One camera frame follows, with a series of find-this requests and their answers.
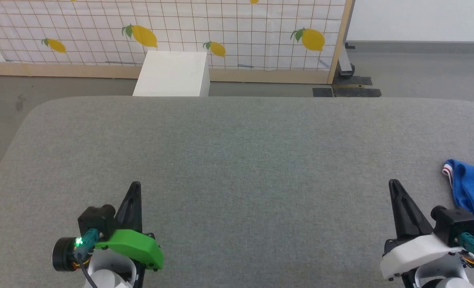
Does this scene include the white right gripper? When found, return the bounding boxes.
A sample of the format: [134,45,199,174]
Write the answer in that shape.
[380,179,474,281]

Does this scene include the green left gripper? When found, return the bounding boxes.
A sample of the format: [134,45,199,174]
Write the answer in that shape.
[52,181,165,273]

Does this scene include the black floor tape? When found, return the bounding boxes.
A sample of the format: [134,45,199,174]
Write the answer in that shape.
[312,76,382,98]

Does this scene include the white box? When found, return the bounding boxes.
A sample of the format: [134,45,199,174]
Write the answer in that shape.
[132,50,211,97]

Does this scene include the metal screen foot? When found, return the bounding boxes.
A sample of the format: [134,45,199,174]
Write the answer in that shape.
[338,43,356,78]

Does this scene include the lemon print grid screen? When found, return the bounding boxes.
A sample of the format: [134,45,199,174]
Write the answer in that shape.
[0,0,348,72]

